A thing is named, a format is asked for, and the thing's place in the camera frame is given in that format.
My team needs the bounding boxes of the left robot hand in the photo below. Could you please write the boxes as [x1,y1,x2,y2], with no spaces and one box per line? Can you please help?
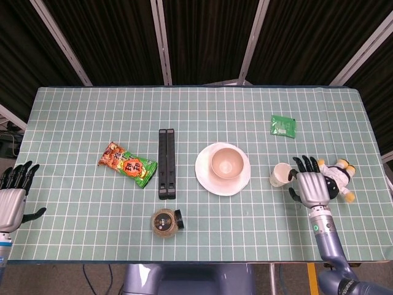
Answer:
[0,160,47,233]

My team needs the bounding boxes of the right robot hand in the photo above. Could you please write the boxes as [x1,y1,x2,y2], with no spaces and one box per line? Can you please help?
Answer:
[287,155,332,208]

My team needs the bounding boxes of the white floral paper cup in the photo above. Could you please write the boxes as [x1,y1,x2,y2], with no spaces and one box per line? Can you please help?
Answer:
[270,162,293,187]

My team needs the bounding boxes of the plush toy doll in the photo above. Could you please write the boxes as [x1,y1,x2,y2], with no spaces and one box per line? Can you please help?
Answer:
[317,158,357,203]

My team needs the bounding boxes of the green sachet packet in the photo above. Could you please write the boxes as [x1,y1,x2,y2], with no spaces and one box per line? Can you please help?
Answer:
[270,114,297,139]

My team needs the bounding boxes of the green checked tablecloth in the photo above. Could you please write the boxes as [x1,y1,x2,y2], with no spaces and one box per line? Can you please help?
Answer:
[6,85,388,264]

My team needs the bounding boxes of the beige plastic bowl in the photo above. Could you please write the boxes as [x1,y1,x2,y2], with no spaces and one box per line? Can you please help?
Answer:
[210,147,246,179]

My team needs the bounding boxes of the white paper plate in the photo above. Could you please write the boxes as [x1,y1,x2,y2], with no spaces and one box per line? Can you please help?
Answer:
[195,142,251,197]

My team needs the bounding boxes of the white table leg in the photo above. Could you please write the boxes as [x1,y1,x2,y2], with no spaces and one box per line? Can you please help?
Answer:
[268,262,276,295]

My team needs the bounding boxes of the dark pleated screen panel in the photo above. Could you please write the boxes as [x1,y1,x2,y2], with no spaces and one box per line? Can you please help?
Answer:
[247,0,393,85]
[159,0,262,85]
[0,0,85,124]
[346,27,393,154]
[38,0,165,86]

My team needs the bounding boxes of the green orange snack bag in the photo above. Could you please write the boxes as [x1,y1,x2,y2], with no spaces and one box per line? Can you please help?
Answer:
[98,141,158,189]

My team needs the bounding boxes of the black rectangular bar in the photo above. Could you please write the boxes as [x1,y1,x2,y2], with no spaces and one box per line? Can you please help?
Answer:
[158,128,177,200]

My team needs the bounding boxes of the grey blue robot torso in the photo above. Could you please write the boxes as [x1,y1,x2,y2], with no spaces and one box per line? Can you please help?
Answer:
[122,263,255,295]

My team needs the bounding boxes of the spice jar with black lid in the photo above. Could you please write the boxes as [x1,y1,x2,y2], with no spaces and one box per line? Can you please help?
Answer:
[150,208,185,238]

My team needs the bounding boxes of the white screen frame post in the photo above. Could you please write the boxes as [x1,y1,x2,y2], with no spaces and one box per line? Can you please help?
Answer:
[329,10,393,86]
[0,103,28,132]
[29,0,93,87]
[238,0,271,85]
[150,0,173,86]

